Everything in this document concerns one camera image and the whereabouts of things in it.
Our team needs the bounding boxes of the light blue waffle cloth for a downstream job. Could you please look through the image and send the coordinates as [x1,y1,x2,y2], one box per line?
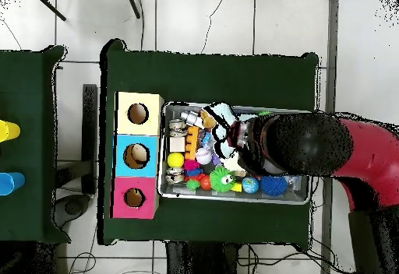
[202,101,250,160]

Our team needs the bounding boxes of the brown plush monkey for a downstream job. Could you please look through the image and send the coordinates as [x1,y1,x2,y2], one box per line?
[199,110,218,129]

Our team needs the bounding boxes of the wooden box with three holes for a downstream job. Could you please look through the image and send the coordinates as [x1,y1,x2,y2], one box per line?
[111,91,165,220]

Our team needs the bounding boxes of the white baseball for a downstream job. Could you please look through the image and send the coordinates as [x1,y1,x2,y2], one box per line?
[195,147,214,166]

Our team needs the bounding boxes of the orange toy building brick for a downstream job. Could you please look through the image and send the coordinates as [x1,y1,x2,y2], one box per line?
[184,125,200,162]

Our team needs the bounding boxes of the green spiky toy with eyes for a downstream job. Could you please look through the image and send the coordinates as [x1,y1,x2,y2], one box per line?
[209,166,237,193]

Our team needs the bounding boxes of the small globe ball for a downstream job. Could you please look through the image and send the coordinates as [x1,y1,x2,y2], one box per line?
[242,176,260,195]

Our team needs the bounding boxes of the crushed printed drink can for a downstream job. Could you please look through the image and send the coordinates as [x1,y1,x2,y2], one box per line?
[165,167,185,185]
[168,118,189,137]

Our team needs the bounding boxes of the plain wooden cube block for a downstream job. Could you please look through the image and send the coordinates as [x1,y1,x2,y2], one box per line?
[169,135,187,153]

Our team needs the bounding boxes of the dark blue spiky ball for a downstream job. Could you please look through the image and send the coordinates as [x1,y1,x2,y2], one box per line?
[260,175,288,198]

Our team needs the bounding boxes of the yellow smooth ball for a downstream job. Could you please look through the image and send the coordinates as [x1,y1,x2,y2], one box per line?
[167,152,185,168]

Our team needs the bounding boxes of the dark green table cloth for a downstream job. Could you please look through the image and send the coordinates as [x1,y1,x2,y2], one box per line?
[97,38,320,250]
[0,44,71,245]

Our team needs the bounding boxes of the black upright panel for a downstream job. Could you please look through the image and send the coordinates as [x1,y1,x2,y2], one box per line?
[81,83,98,194]

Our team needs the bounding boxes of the black stand leg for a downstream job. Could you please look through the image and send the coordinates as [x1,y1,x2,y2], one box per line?
[126,0,142,19]
[35,0,67,22]

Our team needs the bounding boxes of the dark grey stand base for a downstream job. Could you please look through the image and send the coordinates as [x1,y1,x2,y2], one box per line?
[54,194,91,228]

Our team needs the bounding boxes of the yellow plastic cup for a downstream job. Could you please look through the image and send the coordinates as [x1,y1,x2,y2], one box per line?
[0,119,22,143]

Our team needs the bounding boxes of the blue plastic cup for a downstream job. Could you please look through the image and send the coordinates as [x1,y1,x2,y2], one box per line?
[0,171,26,196]

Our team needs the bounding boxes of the wire mesh bin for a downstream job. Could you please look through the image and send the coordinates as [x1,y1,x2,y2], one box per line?
[157,101,314,206]

